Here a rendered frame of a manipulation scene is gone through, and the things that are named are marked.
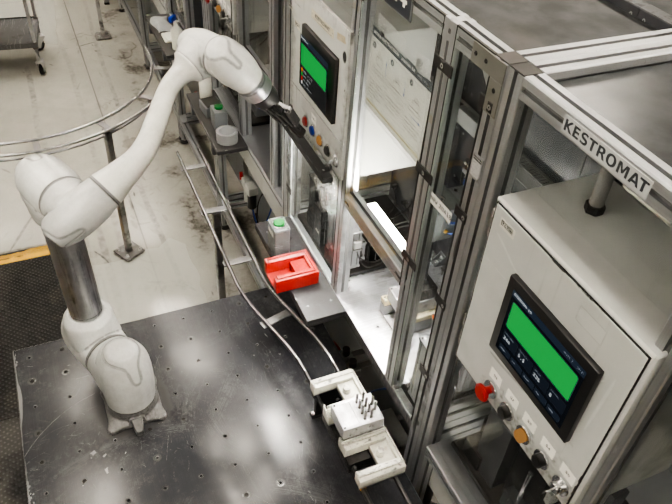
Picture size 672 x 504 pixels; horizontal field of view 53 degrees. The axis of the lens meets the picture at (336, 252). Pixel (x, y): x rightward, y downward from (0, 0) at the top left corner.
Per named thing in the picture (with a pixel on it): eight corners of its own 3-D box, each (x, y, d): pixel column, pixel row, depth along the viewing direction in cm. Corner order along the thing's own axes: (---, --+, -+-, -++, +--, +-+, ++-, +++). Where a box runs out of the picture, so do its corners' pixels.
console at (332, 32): (283, 113, 230) (284, -25, 199) (359, 101, 239) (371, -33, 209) (331, 182, 201) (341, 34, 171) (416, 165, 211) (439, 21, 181)
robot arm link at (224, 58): (271, 70, 183) (243, 55, 191) (238, 34, 170) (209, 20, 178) (247, 102, 183) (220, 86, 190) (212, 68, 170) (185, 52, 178)
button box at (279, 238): (267, 243, 249) (267, 218, 241) (287, 239, 251) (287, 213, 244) (274, 257, 244) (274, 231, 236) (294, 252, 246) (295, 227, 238)
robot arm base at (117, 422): (111, 446, 209) (108, 436, 205) (99, 391, 224) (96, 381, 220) (170, 428, 215) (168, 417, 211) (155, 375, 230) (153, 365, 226)
